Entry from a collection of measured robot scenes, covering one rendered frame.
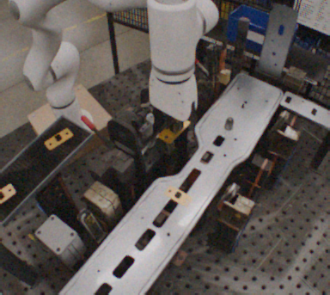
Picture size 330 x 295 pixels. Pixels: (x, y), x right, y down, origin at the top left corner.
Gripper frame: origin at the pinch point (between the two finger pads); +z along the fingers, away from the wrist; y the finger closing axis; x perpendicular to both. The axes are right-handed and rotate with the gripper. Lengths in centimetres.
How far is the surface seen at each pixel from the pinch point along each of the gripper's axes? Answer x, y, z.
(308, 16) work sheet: 100, 4, 12
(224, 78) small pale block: 50, -13, 27
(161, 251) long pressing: -19.0, 10.1, 29.9
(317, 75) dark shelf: 83, 18, 30
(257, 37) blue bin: 79, -13, 22
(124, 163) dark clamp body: -6.7, -14.0, 22.2
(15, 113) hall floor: 13, -191, 128
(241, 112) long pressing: 42, 0, 31
